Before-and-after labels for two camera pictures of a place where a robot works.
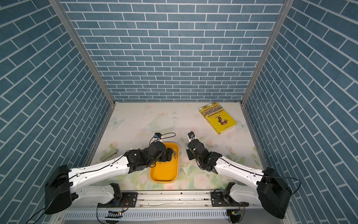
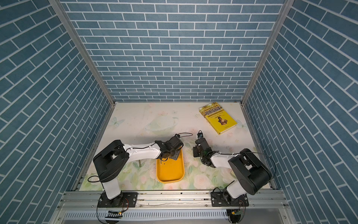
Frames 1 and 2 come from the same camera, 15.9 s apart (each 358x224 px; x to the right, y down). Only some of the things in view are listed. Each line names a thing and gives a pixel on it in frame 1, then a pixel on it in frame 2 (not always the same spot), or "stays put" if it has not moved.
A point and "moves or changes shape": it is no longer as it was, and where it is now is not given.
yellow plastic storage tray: (166, 171) moves or changes shape
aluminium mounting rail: (154, 199) stays put
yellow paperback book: (219, 119) stays put
